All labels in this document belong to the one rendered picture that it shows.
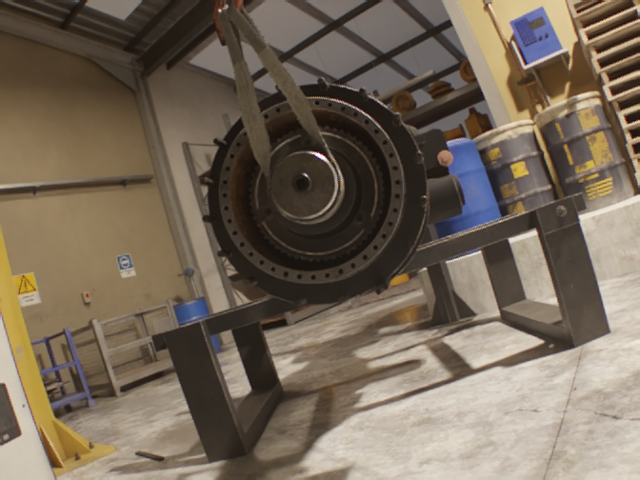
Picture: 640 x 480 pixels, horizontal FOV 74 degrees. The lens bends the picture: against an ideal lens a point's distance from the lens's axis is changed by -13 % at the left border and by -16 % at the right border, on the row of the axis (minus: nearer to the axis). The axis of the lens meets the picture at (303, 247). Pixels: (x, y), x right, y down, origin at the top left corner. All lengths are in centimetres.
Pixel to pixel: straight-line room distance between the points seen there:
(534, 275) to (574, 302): 140
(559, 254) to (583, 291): 20
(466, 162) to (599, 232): 116
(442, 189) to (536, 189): 175
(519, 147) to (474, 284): 120
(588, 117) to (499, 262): 148
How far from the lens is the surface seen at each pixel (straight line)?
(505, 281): 325
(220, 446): 225
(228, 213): 110
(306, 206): 100
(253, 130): 108
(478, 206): 384
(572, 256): 224
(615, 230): 352
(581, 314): 227
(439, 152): 254
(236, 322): 216
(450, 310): 367
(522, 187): 411
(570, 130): 406
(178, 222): 853
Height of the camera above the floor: 67
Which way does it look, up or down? 3 degrees up
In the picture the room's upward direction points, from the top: 18 degrees counter-clockwise
